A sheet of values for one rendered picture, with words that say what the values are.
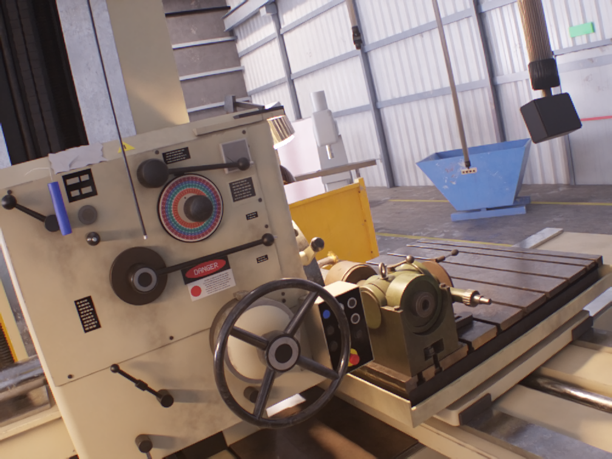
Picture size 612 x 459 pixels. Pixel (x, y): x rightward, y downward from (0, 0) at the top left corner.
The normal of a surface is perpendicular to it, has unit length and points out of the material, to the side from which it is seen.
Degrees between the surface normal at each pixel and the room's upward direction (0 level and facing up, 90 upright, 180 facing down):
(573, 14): 90
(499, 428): 0
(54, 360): 90
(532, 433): 0
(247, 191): 90
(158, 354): 90
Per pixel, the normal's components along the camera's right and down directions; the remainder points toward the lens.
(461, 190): -0.48, 0.27
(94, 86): 0.51, 0.04
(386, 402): -0.83, 0.29
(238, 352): 0.02, 0.12
